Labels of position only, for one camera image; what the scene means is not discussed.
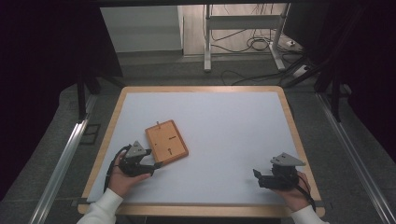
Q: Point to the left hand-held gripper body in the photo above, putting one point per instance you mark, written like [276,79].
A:
[133,165]

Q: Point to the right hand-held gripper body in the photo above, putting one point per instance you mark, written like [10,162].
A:
[281,177]

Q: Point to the wooden photo frame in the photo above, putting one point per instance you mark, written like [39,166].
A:
[166,141]

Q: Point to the person's left hand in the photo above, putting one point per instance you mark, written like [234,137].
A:
[120,182]

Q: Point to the person's right hand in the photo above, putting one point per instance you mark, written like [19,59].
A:
[297,197]

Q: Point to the black floor socket plate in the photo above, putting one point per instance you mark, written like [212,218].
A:
[90,133]

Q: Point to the black metal stand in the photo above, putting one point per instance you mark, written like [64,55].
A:
[81,99]
[335,96]

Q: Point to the white power strip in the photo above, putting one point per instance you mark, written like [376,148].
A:
[301,71]

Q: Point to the white cabinet panel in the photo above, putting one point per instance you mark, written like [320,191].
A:
[141,29]

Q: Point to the black curtain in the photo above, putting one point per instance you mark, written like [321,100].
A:
[40,77]
[367,68]

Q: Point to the aluminium floor rail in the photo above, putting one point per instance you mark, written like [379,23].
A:
[60,165]
[358,161]

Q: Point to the white metal desk frame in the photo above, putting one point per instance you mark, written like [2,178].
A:
[246,21]

